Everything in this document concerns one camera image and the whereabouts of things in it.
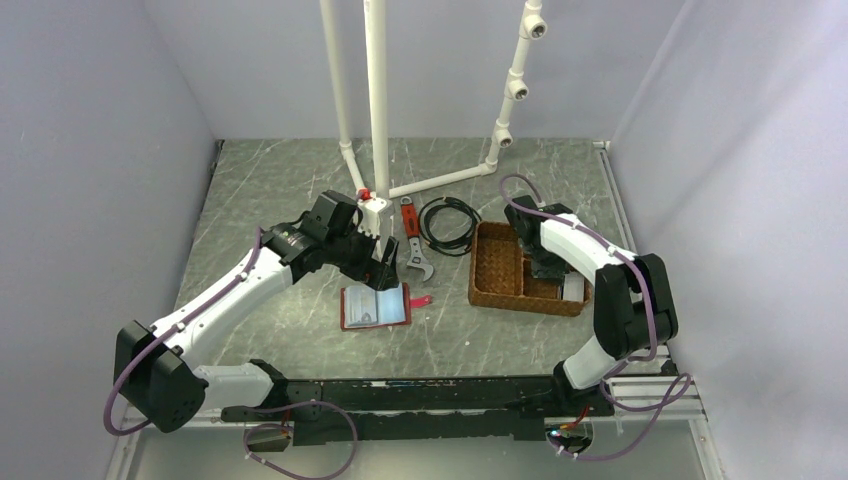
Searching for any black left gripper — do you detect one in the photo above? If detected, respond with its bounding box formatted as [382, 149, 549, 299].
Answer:
[326, 219, 399, 291]

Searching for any red card holder wallet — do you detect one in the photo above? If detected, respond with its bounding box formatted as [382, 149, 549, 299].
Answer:
[340, 283, 433, 331]

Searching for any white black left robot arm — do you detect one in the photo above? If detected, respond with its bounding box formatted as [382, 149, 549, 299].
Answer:
[103, 223, 399, 436]

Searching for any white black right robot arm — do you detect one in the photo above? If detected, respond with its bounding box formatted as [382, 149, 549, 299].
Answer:
[505, 195, 678, 415]

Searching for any white cards stack in basket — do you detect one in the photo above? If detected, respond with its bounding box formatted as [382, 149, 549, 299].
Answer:
[560, 275, 585, 303]

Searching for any brown woven divided basket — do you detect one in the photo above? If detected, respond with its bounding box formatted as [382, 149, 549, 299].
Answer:
[468, 221, 593, 317]

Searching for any white PVC pipe frame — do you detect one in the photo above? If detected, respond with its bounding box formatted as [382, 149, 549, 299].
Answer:
[319, 0, 548, 255]

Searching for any red handled adjustable wrench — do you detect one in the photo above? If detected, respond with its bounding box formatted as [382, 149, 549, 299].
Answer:
[400, 196, 434, 282]

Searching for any black coiled cable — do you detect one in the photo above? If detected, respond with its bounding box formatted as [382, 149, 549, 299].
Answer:
[418, 195, 484, 257]

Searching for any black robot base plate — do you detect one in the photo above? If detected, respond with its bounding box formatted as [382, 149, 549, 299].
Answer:
[221, 375, 614, 446]

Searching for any aluminium rail frame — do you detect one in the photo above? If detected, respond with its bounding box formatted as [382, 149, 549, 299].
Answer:
[105, 140, 727, 480]

